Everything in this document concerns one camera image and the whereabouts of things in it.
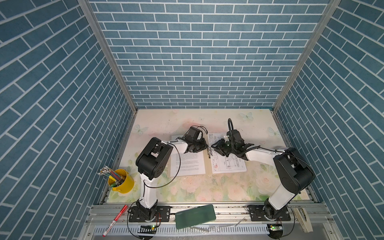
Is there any beige paper folder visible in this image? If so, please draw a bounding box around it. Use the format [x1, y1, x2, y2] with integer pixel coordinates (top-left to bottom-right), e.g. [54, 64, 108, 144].
[176, 149, 213, 175]

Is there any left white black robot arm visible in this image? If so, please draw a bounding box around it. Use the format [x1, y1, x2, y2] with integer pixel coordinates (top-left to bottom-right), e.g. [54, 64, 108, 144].
[136, 126, 208, 214]

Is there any red white marker pen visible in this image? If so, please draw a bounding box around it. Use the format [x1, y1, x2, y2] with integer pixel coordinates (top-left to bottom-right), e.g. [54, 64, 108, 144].
[102, 205, 128, 237]

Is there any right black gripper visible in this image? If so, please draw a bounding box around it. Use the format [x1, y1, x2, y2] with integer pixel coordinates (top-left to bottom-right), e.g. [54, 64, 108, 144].
[210, 138, 237, 158]

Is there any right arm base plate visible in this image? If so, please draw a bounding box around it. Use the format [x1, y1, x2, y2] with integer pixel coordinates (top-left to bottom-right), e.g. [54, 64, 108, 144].
[246, 205, 291, 222]

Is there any printed text sheet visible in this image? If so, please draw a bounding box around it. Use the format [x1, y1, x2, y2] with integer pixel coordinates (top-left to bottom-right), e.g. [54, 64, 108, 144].
[168, 150, 206, 178]

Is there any yellow pencil cup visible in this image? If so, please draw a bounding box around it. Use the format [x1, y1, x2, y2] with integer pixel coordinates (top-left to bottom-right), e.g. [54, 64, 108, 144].
[112, 169, 135, 194]

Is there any metal folder clip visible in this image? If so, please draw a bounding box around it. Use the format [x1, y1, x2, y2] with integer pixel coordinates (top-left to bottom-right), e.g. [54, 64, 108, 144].
[207, 146, 213, 159]

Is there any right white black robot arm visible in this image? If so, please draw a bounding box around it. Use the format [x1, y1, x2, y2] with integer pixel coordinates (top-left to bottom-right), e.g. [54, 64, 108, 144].
[211, 130, 315, 220]

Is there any technical drawing sheet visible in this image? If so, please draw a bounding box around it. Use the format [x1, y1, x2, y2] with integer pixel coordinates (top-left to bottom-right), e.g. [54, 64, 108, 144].
[208, 133, 247, 174]

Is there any coloured pencils bundle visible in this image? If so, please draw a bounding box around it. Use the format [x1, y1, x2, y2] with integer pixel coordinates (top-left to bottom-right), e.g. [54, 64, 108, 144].
[97, 166, 124, 188]

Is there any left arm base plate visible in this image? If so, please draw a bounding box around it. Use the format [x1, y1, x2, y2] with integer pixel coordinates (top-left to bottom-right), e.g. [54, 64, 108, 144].
[129, 206, 171, 223]

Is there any green phone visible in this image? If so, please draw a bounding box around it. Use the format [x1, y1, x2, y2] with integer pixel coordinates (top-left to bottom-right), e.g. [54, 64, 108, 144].
[175, 205, 216, 230]

